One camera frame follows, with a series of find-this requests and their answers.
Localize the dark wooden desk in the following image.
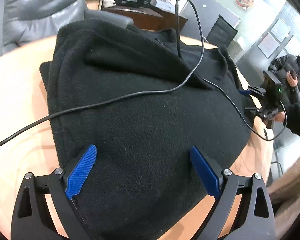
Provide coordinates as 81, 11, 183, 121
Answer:
103, 5, 177, 31

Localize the operator right hand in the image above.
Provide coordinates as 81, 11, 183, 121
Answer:
274, 112, 286, 122

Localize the grey leather armchair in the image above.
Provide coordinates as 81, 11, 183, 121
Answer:
1, 0, 134, 55

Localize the seated man in black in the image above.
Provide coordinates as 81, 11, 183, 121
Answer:
268, 54, 300, 106

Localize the black fleece jacket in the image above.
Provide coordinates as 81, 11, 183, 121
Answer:
40, 20, 254, 239

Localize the grey cabinet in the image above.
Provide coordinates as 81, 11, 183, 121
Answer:
180, 0, 241, 40

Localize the black mesh office chair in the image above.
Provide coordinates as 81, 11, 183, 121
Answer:
207, 15, 238, 48

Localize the black cable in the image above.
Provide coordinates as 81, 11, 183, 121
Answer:
0, 0, 288, 153

